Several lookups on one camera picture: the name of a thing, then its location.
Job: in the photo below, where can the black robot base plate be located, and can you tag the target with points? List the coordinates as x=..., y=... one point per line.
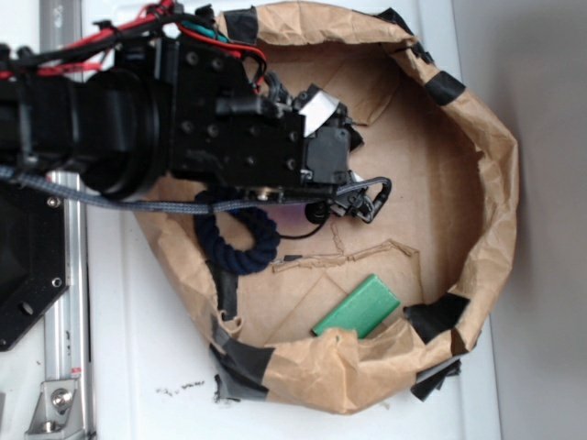
x=33, y=259

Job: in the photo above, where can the metal corner bracket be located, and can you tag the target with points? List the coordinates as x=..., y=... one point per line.
x=58, y=413

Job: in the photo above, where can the aluminium rail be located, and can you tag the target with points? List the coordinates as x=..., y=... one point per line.
x=66, y=323

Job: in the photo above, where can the brown paper bag bin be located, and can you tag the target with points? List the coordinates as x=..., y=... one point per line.
x=444, y=242

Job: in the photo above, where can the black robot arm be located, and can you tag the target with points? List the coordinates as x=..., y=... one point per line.
x=50, y=122

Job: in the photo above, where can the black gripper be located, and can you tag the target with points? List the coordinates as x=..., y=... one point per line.
x=205, y=120

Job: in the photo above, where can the green block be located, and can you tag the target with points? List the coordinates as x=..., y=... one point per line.
x=362, y=310

